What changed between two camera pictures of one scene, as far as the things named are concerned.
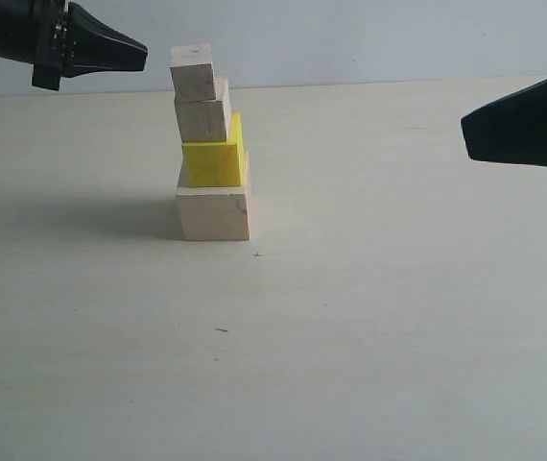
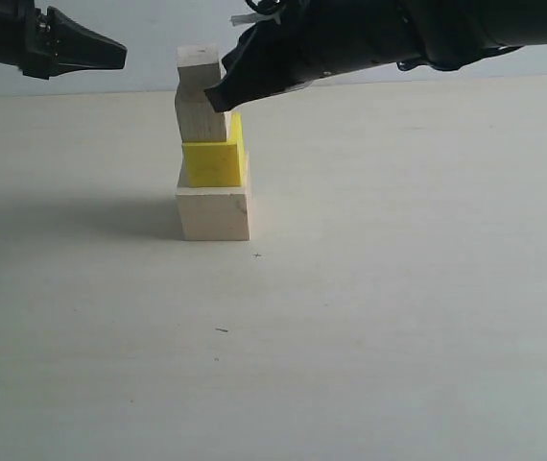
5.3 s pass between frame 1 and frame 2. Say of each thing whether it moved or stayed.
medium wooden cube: stayed
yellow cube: stayed
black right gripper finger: moved
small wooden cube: moved
